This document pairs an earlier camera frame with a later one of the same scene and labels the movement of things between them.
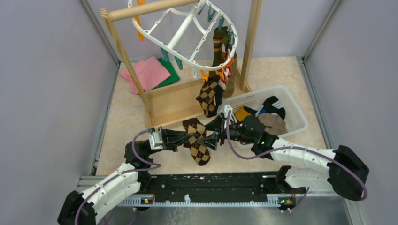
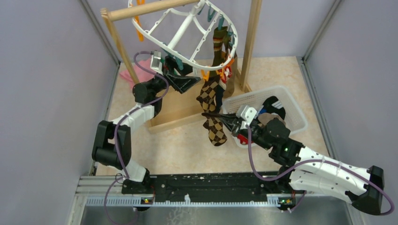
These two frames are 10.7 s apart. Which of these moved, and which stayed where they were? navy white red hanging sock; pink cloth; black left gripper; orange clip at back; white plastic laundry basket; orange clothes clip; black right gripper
Moved: black right gripper; black left gripper
Stayed: orange clip at back; white plastic laundry basket; pink cloth; orange clothes clip; navy white red hanging sock
